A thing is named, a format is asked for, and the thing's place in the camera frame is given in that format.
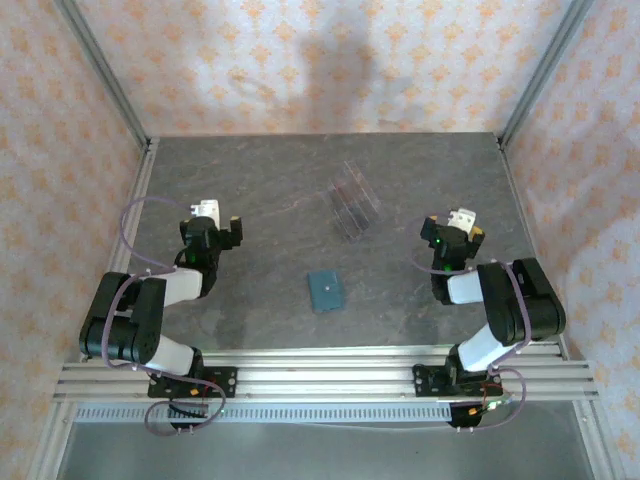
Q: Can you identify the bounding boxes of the teal square box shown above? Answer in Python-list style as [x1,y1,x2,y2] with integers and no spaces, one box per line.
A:
[306,269,345,315]

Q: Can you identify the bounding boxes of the clear acrylic card stand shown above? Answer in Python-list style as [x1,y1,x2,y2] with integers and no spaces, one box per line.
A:
[324,159,384,245]

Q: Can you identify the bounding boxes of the orange credit card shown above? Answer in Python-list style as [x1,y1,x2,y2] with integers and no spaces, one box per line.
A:
[344,160,367,190]

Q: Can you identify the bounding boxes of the red credit card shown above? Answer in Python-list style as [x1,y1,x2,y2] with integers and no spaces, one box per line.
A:
[330,177,357,201]

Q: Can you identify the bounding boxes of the wide aluminium mounting beam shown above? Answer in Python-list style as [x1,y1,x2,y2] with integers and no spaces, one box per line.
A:
[52,360,599,404]

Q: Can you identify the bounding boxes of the orange patterned fabric backdrop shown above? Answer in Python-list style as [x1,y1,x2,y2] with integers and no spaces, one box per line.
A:
[0,0,640,480]

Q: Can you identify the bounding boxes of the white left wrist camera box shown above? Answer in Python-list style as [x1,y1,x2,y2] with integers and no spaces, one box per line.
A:
[191,198,220,225]

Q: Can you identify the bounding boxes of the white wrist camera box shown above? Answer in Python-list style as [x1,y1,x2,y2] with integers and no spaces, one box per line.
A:
[446,206,476,235]
[191,198,220,225]

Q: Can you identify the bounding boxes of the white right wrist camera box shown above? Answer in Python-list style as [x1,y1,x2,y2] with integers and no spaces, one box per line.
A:
[446,206,476,235]

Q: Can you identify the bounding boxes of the aluminium side rail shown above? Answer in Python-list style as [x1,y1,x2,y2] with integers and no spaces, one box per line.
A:
[497,134,571,359]
[79,137,161,361]

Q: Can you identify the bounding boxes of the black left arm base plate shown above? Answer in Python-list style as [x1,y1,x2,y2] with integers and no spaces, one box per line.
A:
[147,366,239,400]

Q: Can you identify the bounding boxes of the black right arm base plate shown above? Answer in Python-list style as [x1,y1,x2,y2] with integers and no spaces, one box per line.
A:
[412,363,504,400]

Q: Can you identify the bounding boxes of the aluminium table edge rail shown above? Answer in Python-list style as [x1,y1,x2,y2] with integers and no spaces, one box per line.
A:
[79,342,569,364]

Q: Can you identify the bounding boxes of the black wiring bracket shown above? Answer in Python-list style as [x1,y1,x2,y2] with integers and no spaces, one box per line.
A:
[446,399,504,432]
[167,401,212,435]

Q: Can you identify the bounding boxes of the aluminium frame post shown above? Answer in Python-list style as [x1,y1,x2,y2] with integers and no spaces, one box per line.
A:
[497,0,596,149]
[53,0,154,149]

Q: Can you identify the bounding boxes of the grey slotted cable duct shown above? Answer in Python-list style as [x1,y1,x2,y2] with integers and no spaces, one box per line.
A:
[74,402,454,425]

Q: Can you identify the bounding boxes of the aluminium frame leg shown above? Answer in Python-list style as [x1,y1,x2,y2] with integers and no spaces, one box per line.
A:
[572,399,624,480]
[29,399,76,480]

